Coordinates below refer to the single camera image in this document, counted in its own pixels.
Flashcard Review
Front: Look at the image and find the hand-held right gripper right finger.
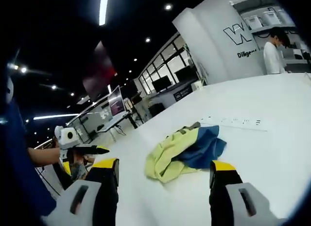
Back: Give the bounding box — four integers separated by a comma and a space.
208, 159, 288, 226

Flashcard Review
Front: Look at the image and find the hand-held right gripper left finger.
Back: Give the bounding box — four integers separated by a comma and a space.
40, 157, 120, 226

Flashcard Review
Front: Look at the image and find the yellow and blue garment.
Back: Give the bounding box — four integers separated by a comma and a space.
145, 122, 228, 184

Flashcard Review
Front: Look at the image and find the white folding template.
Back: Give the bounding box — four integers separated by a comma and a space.
200, 115, 268, 132

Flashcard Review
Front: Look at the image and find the white office desk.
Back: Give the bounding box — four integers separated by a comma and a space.
96, 111, 137, 139

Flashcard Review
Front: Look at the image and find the person's blue sleeve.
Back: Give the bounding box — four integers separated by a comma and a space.
0, 75, 57, 213

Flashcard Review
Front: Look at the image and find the lit computer monitor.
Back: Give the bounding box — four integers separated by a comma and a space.
107, 85, 125, 118

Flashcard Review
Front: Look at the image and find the hanging red dark banner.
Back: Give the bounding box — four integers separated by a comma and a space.
82, 40, 118, 103

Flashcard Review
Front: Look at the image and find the black computer monitor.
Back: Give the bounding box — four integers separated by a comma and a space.
174, 67, 195, 84
151, 75, 172, 93

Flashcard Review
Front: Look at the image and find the long ceiling strip light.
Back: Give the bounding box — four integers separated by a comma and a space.
98, 0, 110, 27

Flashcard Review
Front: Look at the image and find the white storage shelf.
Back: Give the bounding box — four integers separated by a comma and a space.
229, 0, 308, 73

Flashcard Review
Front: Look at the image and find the white storage box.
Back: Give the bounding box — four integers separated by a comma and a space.
244, 15, 263, 28
263, 6, 280, 24

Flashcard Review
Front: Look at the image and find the black cable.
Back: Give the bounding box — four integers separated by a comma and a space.
35, 166, 62, 195

